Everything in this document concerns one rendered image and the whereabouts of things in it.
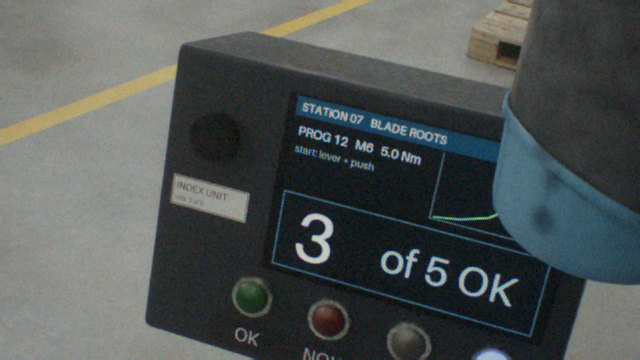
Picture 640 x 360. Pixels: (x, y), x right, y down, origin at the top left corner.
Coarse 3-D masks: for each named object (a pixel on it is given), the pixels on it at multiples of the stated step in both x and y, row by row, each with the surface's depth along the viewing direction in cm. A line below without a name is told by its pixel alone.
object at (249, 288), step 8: (240, 280) 51; (248, 280) 51; (256, 280) 51; (264, 280) 51; (240, 288) 51; (248, 288) 51; (256, 288) 51; (264, 288) 51; (232, 296) 52; (240, 296) 51; (248, 296) 51; (256, 296) 51; (264, 296) 51; (272, 296) 51; (240, 304) 51; (248, 304) 51; (256, 304) 51; (264, 304) 51; (272, 304) 51; (248, 312) 51; (256, 312) 51; (264, 312) 51
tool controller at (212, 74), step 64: (192, 64) 49; (256, 64) 48; (320, 64) 50; (384, 64) 55; (192, 128) 49; (256, 128) 49; (320, 128) 48; (384, 128) 47; (448, 128) 46; (192, 192) 51; (256, 192) 50; (320, 192) 49; (384, 192) 47; (448, 192) 46; (192, 256) 52; (256, 256) 51; (384, 256) 48; (448, 256) 47; (512, 256) 46; (192, 320) 53; (256, 320) 52; (384, 320) 49; (448, 320) 48; (512, 320) 47
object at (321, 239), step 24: (288, 192) 49; (288, 216) 49; (312, 216) 49; (336, 216) 49; (360, 216) 48; (288, 240) 50; (312, 240) 49; (336, 240) 49; (288, 264) 50; (312, 264) 50; (336, 264) 49
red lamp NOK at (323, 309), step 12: (324, 300) 50; (336, 300) 50; (312, 312) 50; (324, 312) 50; (336, 312) 50; (348, 312) 50; (312, 324) 50; (324, 324) 50; (336, 324) 50; (348, 324) 50; (324, 336) 50; (336, 336) 50
